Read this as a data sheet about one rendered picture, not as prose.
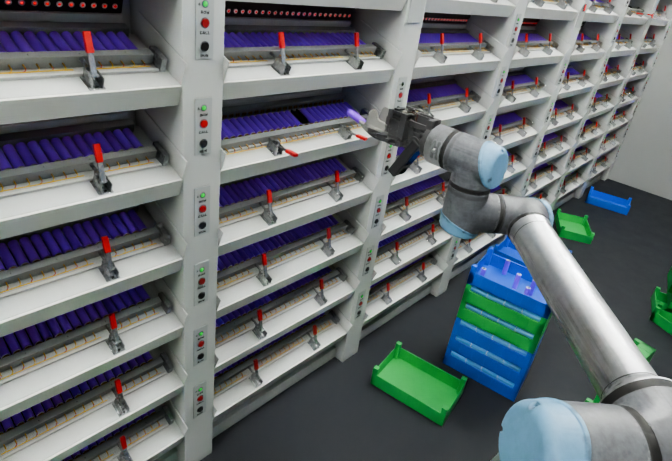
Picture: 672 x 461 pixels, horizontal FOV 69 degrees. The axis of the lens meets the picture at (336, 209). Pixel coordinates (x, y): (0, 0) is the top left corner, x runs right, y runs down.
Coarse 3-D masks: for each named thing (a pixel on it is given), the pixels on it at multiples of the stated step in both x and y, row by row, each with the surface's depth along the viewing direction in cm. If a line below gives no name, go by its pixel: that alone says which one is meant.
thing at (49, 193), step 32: (0, 128) 91; (32, 128) 95; (64, 128) 99; (96, 128) 102; (128, 128) 107; (0, 160) 88; (32, 160) 90; (64, 160) 93; (96, 160) 92; (128, 160) 101; (160, 160) 105; (0, 192) 85; (32, 192) 88; (64, 192) 90; (96, 192) 93; (128, 192) 96; (160, 192) 103; (0, 224) 82; (32, 224) 86
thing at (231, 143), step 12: (336, 120) 143; (348, 120) 146; (264, 132) 125; (276, 132) 127; (288, 132) 129; (300, 132) 132; (312, 132) 136; (324, 132) 138; (228, 144) 116; (240, 144) 119; (252, 144) 122
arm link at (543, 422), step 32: (512, 416) 64; (544, 416) 59; (576, 416) 59; (608, 416) 60; (640, 416) 61; (512, 448) 63; (544, 448) 57; (576, 448) 57; (608, 448) 57; (640, 448) 58
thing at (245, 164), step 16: (256, 96) 132; (272, 96) 136; (288, 96) 141; (304, 96) 146; (352, 96) 158; (272, 112) 137; (368, 112) 153; (352, 128) 148; (288, 144) 129; (304, 144) 132; (320, 144) 135; (336, 144) 138; (352, 144) 144; (368, 144) 152; (224, 160) 109; (240, 160) 117; (256, 160) 119; (272, 160) 122; (288, 160) 127; (304, 160) 133; (224, 176) 114; (240, 176) 118
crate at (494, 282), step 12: (492, 252) 195; (480, 264) 192; (492, 264) 198; (516, 264) 192; (480, 276) 181; (492, 276) 191; (504, 276) 192; (528, 276) 191; (480, 288) 182; (492, 288) 180; (504, 288) 177; (516, 300) 175; (528, 300) 173; (540, 300) 180; (540, 312) 172
